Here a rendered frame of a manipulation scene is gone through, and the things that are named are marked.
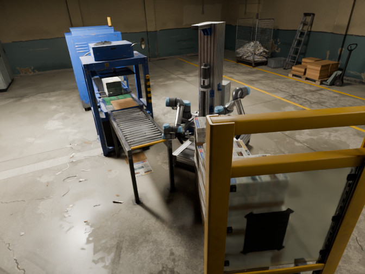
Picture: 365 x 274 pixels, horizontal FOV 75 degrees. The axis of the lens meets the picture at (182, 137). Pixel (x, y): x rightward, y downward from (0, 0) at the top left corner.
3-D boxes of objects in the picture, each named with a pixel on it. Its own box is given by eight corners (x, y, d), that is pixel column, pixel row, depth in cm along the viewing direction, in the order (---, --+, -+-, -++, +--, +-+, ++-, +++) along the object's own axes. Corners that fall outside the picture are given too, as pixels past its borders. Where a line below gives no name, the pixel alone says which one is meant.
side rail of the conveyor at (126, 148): (132, 158, 279) (131, 149, 274) (128, 160, 277) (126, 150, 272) (111, 117, 387) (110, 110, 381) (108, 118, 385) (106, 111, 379)
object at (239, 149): (241, 140, 231) (241, 139, 231) (252, 156, 206) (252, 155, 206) (204, 143, 229) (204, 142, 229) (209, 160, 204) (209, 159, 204)
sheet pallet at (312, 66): (338, 81, 746) (343, 62, 718) (319, 85, 716) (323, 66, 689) (305, 73, 842) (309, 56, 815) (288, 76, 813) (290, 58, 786)
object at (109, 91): (123, 93, 453) (121, 80, 441) (107, 96, 443) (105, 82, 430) (119, 88, 484) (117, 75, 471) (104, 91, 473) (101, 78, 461)
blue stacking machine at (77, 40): (135, 103, 638) (123, 16, 539) (83, 112, 592) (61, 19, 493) (123, 88, 759) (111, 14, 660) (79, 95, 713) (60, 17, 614)
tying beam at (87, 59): (148, 63, 375) (147, 56, 371) (84, 71, 342) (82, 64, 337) (136, 56, 430) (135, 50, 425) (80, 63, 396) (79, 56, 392)
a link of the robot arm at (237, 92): (233, 87, 271) (245, 129, 272) (240, 86, 276) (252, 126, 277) (227, 91, 281) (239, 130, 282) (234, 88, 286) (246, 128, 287)
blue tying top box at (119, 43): (134, 56, 374) (132, 43, 364) (94, 61, 352) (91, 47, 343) (127, 53, 410) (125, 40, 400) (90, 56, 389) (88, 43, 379)
